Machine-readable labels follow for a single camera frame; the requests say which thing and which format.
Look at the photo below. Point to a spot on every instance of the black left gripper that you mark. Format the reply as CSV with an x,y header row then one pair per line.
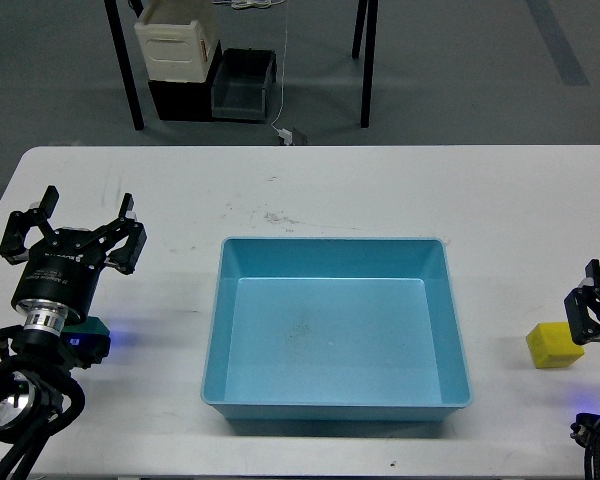
x,y
64,268

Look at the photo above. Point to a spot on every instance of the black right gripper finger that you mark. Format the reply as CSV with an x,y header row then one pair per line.
x,y
582,306

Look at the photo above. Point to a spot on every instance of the yellow wooden block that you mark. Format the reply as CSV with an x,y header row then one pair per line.
x,y
551,346

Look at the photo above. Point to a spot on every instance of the green wooden block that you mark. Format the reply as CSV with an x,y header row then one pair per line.
x,y
90,340

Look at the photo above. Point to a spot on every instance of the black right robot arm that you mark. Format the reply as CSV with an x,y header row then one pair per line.
x,y
585,431

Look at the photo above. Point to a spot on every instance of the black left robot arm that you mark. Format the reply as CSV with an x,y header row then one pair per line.
x,y
38,395

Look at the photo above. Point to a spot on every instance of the black box under crate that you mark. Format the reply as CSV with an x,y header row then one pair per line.
x,y
186,101

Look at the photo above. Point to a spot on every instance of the light blue plastic box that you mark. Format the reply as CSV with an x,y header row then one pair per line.
x,y
335,329

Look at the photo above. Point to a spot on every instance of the cream plastic crate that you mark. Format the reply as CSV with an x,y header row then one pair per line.
x,y
178,39

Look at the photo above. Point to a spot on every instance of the grey plastic bin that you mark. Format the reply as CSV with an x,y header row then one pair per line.
x,y
242,85

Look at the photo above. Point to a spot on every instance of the white power adapter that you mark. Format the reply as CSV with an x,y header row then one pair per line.
x,y
285,137

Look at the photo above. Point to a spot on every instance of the black left table leg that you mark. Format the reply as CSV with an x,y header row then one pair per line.
x,y
120,47

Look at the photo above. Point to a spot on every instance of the black table leg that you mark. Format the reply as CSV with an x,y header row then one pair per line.
x,y
364,39
120,47

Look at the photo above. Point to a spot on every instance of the black right table leg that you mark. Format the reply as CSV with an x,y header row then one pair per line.
x,y
364,39

